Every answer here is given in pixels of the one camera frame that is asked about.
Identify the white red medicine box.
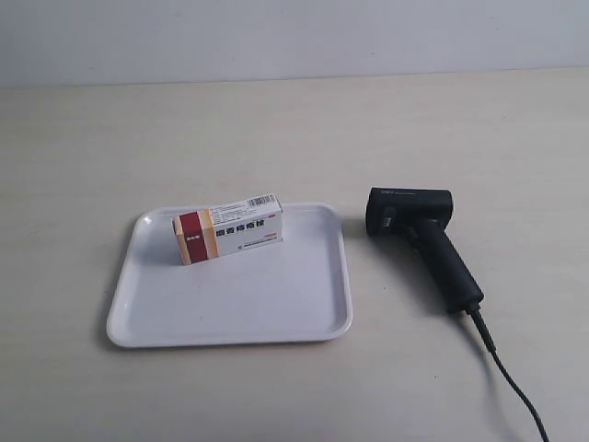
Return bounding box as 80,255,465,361
172,193,283,265

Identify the black handheld barcode scanner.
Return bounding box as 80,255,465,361
365,187,484,316

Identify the white rectangular plastic tray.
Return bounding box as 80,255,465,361
106,203,352,348

